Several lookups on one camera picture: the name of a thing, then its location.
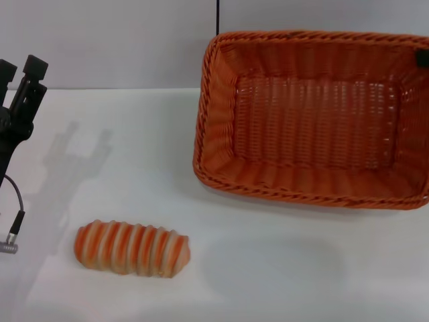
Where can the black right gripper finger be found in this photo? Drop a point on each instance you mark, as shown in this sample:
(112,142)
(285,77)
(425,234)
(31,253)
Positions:
(423,57)

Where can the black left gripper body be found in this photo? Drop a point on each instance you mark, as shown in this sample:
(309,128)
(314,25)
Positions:
(10,134)

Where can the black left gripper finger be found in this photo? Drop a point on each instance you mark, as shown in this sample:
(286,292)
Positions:
(33,67)
(6,72)

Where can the orange striped toy bread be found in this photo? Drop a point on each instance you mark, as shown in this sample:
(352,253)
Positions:
(134,248)

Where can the orange woven plastic basket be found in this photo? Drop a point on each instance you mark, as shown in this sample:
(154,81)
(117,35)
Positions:
(315,127)

